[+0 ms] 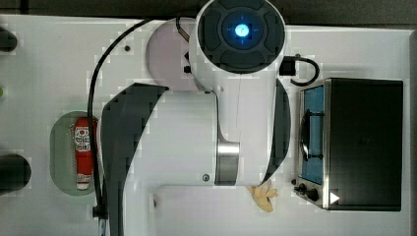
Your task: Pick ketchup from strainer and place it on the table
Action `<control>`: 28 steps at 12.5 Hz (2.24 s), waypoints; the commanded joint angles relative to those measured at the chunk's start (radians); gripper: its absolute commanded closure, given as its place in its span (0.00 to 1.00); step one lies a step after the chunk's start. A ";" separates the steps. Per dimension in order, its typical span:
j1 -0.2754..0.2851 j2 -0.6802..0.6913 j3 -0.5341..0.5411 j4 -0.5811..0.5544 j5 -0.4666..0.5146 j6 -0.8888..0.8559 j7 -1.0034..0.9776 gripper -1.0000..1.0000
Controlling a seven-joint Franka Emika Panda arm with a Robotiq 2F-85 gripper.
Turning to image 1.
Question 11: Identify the red ketchup bottle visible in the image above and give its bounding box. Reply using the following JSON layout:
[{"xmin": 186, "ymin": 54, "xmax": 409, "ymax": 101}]
[{"xmin": 74, "ymin": 117, "xmax": 93, "ymax": 191}]

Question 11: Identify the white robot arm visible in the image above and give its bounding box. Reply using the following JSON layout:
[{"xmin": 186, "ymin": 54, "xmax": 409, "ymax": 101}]
[{"xmin": 97, "ymin": 0, "xmax": 291, "ymax": 236}]

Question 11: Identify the green oval strainer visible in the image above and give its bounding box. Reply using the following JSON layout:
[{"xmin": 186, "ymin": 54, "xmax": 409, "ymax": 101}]
[{"xmin": 49, "ymin": 111, "xmax": 94, "ymax": 197}]

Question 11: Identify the grey round plate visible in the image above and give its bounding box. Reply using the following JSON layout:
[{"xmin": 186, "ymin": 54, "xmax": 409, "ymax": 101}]
[{"xmin": 146, "ymin": 19, "xmax": 198, "ymax": 90}]

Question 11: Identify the peeled banana toy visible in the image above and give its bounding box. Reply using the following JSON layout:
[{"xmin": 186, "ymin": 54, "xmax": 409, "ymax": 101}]
[{"xmin": 248, "ymin": 180, "xmax": 278, "ymax": 212}]

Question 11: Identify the black toaster oven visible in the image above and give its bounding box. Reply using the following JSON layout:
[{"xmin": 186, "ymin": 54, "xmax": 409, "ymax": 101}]
[{"xmin": 292, "ymin": 78, "xmax": 403, "ymax": 211}]

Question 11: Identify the black cylinder lower left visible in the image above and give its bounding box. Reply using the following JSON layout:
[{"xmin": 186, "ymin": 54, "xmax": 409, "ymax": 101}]
[{"xmin": 0, "ymin": 153, "xmax": 31, "ymax": 195}]

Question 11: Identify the black cylinder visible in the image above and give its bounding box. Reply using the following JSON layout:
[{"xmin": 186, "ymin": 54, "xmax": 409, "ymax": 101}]
[
  {"xmin": 0, "ymin": 27, "xmax": 18, "ymax": 52},
  {"xmin": 0, "ymin": 153, "xmax": 31, "ymax": 195}
]

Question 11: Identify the black cylinder upper left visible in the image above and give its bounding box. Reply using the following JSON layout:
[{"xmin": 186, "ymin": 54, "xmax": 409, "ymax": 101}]
[{"xmin": 0, "ymin": 27, "xmax": 18, "ymax": 52}]

